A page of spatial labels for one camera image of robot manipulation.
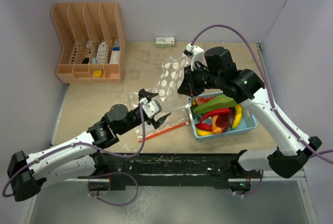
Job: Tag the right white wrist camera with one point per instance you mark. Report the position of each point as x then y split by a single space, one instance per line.
195 53

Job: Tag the red chili pepper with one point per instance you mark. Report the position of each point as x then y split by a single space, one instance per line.
204 126
217 112

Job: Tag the red zipper clear bag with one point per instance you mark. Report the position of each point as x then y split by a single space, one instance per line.
179 117

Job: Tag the watermelon slice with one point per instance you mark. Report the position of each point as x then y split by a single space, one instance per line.
202 100

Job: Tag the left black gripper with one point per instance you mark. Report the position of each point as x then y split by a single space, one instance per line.
142 93

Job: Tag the polka dot zip bag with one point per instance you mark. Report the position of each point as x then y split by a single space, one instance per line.
170 79

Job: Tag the white tube in organizer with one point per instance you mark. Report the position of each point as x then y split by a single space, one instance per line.
101 53

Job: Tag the yellow block in organizer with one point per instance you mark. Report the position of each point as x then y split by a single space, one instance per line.
98 73

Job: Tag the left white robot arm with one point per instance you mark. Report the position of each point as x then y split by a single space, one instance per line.
28 172

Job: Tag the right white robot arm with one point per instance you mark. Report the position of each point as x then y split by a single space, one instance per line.
294 147

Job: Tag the green leafy vegetable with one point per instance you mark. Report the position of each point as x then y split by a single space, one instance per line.
218 102

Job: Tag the blue white box in organizer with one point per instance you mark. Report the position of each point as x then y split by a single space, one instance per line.
115 53

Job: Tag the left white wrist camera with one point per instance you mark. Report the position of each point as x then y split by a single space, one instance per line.
150 108

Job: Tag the yellow pepper piece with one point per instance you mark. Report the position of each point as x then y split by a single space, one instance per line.
203 132

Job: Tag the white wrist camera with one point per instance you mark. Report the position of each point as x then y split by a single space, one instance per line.
195 53
150 108

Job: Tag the small green white box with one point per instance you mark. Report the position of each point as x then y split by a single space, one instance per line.
163 41

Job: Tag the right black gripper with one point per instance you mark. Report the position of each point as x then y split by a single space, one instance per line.
189 86

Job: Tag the orange plastic desk organizer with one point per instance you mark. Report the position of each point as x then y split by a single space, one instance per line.
81 27

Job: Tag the yellow banana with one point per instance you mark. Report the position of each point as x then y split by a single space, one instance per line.
238 116

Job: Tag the blue plastic basket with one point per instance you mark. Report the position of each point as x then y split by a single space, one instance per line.
247 123

